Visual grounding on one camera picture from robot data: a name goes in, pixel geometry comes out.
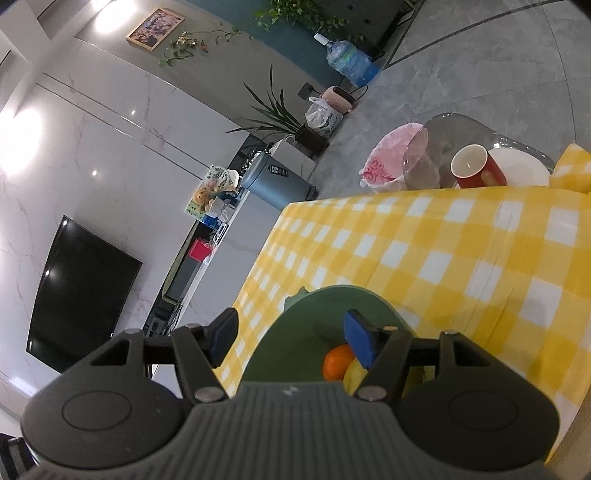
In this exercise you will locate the yellow checked tablecloth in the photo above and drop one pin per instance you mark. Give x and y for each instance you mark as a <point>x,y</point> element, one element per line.
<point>461,277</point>

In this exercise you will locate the white plate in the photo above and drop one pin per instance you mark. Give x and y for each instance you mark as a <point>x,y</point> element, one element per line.
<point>526,168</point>

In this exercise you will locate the hanging vine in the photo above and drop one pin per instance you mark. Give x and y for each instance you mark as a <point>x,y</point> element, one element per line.
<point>184,44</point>

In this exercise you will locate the orange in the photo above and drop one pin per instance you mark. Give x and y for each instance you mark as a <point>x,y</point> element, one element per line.
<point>336,364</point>

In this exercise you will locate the dark grey cabinet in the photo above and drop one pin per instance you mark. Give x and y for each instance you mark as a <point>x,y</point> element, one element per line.
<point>392,23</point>

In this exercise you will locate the long-leaf potted plant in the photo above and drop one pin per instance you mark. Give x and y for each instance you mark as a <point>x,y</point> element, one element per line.
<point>277,115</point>

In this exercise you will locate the framed picture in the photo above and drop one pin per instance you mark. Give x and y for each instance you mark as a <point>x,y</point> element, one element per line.
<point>154,27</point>

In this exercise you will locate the pink plastic bag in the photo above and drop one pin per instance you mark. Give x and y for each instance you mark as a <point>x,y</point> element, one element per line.
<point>385,161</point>

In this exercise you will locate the white sun hat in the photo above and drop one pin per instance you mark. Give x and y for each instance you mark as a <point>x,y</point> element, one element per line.
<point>231,179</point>

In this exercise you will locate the pothos plant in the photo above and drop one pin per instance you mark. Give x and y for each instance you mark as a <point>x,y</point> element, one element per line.
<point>300,16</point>

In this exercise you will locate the red mug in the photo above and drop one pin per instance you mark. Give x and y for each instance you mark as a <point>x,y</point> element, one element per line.
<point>489,177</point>

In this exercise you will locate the grey-blue trash bin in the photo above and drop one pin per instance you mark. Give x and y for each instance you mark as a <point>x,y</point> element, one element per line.
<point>272,180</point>

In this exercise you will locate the brown teddy bear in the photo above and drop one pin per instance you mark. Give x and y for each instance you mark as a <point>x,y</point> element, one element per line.
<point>203,199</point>

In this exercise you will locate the green printed poster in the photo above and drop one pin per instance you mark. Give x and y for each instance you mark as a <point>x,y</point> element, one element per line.
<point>210,177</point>

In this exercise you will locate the white marble media console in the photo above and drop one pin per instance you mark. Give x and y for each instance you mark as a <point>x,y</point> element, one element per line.
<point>258,203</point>

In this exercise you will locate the green colander bowl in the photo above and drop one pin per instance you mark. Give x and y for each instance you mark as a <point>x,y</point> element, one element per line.
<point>300,332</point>

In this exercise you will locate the blue water jug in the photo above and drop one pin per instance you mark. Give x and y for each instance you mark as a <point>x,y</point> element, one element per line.
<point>351,60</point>

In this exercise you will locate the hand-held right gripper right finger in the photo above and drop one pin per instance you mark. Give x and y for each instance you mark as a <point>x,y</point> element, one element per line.
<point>360,339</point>

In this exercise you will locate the black television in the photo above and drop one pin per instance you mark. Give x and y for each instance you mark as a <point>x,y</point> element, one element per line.
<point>78,295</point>

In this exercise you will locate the smoked glass table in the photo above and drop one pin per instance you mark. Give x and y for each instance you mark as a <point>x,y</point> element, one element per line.
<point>443,129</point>

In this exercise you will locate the red box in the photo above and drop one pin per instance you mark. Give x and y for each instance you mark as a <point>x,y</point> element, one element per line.
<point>201,250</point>

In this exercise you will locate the pink heater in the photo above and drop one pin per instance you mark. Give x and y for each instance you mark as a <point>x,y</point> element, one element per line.
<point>340,99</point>

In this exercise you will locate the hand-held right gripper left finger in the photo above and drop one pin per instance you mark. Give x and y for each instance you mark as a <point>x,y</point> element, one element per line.
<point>224,334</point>

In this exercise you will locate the white plastic bag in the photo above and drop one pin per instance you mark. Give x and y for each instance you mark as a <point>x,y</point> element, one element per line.
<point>323,117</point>

